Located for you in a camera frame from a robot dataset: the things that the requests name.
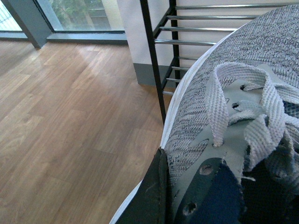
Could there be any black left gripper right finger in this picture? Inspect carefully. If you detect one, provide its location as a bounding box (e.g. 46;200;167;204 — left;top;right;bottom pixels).
174;158;244;224

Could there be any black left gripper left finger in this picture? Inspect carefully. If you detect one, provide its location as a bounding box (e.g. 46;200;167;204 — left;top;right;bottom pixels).
115;148;168;224

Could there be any grey knit sneaker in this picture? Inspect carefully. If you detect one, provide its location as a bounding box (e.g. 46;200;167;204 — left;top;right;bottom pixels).
108;4;299;224

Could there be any black metal shoe rack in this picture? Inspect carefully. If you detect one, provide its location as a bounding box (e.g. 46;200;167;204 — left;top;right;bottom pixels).
140;0;298;120

